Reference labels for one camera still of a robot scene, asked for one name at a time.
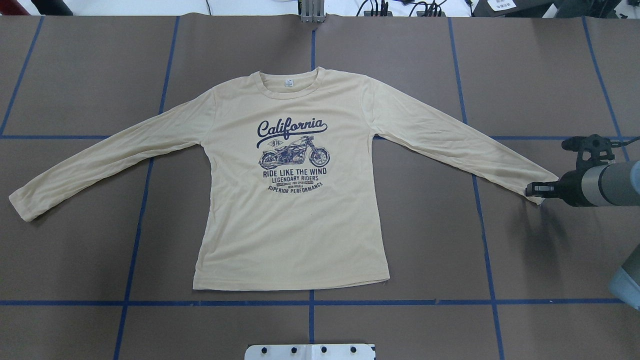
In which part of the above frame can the aluminium frame post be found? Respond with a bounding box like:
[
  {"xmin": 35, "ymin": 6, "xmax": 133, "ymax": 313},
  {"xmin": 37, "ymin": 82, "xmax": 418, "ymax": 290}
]
[{"xmin": 297, "ymin": 0, "xmax": 326, "ymax": 23}]

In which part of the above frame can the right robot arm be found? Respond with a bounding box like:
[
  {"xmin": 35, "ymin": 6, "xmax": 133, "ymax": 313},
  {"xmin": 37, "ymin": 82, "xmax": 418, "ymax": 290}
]
[{"xmin": 525, "ymin": 134, "xmax": 640, "ymax": 207}]

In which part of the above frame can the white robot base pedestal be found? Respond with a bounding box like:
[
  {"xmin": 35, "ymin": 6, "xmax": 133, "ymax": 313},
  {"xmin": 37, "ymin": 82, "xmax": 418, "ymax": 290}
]
[{"xmin": 244, "ymin": 343, "xmax": 377, "ymax": 360}]

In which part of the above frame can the cream long-sleeve printed shirt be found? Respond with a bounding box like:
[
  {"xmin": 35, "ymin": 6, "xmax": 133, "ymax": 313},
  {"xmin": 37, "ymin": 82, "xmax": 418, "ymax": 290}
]
[{"xmin": 9, "ymin": 67, "xmax": 558, "ymax": 291}]

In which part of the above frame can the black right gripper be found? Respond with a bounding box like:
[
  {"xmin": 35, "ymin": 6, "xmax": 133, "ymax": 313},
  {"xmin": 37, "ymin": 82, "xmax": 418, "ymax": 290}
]
[{"xmin": 525, "ymin": 134, "xmax": 617, "ymax": 207}]

